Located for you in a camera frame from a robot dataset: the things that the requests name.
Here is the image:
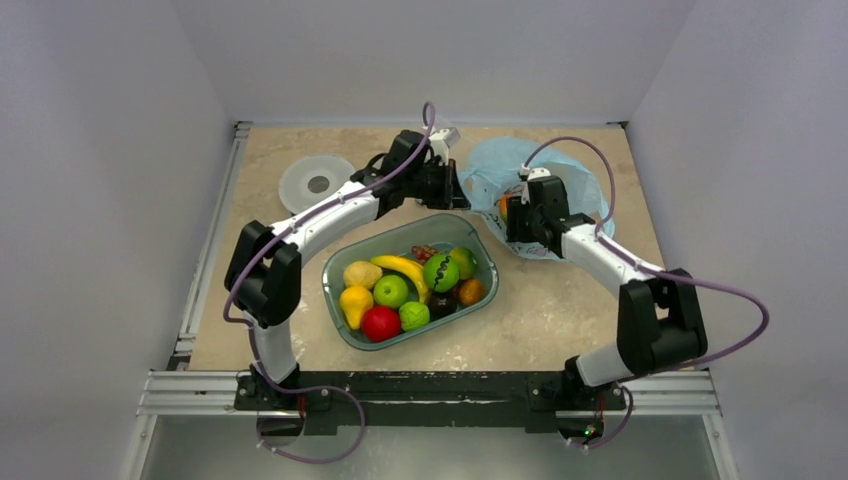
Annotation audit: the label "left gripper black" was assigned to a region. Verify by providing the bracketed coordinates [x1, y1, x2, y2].
[404, 159, 470, 211]

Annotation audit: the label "light blue plastic bag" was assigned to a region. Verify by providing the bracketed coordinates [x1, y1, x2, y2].
[458, 136, 610, 261]

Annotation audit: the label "orange fake fruit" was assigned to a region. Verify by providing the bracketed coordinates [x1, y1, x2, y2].
[457, 278, 486, 307]

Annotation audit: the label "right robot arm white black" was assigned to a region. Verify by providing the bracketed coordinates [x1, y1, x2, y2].
[506, 169, 708, 407]

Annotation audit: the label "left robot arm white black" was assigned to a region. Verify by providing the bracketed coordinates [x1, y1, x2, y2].
[225, 128, 469, 409]

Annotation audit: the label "orange fake peach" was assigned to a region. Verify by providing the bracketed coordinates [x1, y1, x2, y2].
[498, 194, 521, 223]

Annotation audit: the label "red fake grapes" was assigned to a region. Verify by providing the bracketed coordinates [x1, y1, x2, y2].
[411, 245, 441, 266]

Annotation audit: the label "green yellow fake mango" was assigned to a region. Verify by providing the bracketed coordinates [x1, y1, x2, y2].
[449, 247, 478, 280]

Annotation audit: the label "yellow fake banana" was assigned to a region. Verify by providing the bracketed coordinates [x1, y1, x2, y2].
[370, 255, 431, 303]

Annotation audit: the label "green fake apple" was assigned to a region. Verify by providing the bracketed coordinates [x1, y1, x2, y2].
[372, 275, 409, 309]

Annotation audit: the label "pale yellow fake lemon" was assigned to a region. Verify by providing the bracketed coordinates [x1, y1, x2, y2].
[342, 261, 383, 290]

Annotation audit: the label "dark purple fake plum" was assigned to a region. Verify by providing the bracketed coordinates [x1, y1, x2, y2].
[427, 292, 459, 321]

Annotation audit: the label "green fake cabbage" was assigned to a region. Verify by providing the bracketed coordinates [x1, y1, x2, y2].
[398, 301, 431, 332]

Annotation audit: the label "yellow fake pear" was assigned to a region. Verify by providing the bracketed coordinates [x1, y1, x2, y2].
[339, 285, 374, 330]

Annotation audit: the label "red fake apple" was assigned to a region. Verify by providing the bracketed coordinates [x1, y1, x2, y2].
[360, 306, 402, 343]

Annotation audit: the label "white filament spool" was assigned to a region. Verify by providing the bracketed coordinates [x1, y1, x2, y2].
[278, 154, 355, 215]

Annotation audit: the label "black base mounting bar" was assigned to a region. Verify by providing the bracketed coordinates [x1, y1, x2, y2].
[234, 371, 627, 438]

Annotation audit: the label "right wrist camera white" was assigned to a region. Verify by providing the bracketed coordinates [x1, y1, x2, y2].
[518, 166, 551, 204]

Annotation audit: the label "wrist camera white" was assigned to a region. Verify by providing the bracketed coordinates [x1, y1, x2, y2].
[518, 166, 551, 204]
[428, 127, 461, 163]

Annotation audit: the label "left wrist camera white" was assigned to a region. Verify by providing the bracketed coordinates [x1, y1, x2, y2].
[428, 127, 461, 163]

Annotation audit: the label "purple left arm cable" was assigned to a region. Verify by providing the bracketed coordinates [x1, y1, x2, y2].
[221, 101, 439, 466]

